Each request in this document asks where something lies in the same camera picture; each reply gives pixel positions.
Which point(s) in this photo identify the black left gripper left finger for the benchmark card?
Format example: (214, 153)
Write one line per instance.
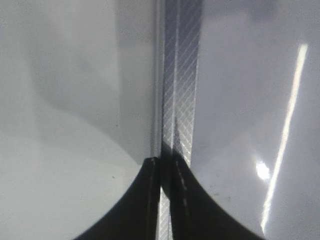
(135, 215)

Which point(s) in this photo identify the white board with aluminium frame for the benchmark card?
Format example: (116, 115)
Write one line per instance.
(241, 104)

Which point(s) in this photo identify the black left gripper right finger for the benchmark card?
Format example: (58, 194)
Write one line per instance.
(194, 215)

